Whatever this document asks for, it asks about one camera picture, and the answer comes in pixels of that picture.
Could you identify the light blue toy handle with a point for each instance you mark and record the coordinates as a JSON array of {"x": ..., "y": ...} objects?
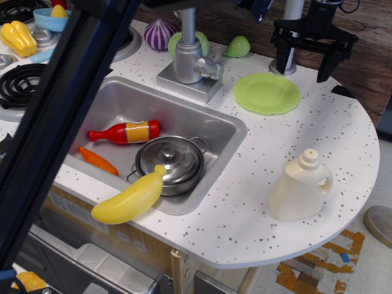
[{"x": 42, "y": 56}]

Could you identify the red toy ketchup bottle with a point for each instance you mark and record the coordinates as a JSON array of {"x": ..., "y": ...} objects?
[{"x": 128, "y": 132}]

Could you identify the cream detergent jug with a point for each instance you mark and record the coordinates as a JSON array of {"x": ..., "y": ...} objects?
[{"x": 301, "y": 189}]

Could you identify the round stool base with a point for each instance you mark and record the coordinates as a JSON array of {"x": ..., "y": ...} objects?
[{"x": 377, "y": 220}]

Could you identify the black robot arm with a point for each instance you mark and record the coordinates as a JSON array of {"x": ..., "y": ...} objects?
[{"x": 63, "y": 97}]

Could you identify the purple striped toy onion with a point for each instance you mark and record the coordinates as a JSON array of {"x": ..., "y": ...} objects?
[{"x": 158, "y": 34}]

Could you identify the orange toy carrot in sink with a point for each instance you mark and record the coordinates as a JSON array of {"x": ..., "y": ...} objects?
[{"x": 97, "y": 161}]

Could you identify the yellow toy bell pepper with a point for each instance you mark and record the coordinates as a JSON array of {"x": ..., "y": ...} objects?
[{"x": 17, "y": 36}]

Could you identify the yellow toy corn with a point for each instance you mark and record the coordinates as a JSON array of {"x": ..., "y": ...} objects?
[{"x": 59, "y": 12}]

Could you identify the rear left stove burner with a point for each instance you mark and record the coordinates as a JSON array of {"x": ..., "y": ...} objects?
[{"x": 21, "y": 10}]

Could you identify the green plastic plate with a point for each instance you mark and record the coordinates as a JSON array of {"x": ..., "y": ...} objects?
[{"x": 266, "y": 93}]

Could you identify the front left stove burner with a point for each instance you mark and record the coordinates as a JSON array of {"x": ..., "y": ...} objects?
[{"x": 17, "y": 89}]

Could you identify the silver toy faucet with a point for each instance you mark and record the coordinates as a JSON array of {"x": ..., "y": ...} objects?
[{"x": 191, "y": 74}]

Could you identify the light green toy cabbage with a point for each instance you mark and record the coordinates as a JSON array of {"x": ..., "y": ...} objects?
[{"x": 204, "y": 42}]

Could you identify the green toy pear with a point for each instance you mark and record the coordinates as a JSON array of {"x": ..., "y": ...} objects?
[{"x": 238, "y": 47}]

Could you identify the yellow toy banana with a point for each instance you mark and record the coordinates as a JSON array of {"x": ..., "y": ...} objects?
[{"x": 133, "y": 201}]

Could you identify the silver sink basin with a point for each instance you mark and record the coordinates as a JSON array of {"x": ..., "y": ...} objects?
[{"x": 120, "y": 101}]

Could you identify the steel pot with lid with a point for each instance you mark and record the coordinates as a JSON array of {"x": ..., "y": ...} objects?
[{"x": 183, "y": 159}]

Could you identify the stove burner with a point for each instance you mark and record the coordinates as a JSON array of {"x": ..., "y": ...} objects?
[
  {"x": 130, "y": 45},
  {"x": 21, "y": 10},
  {"x": 17, "y": 89}
]

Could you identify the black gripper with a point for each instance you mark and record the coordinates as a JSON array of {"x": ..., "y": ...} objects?
[{"x": 316, "y": 33}]

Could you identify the blue plastic bowl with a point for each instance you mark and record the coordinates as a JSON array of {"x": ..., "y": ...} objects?
[{"x": 44, "y": 20}]

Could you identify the rear right stove burner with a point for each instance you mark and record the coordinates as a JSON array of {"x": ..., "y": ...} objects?
[{"x": 130, "y": 45}]

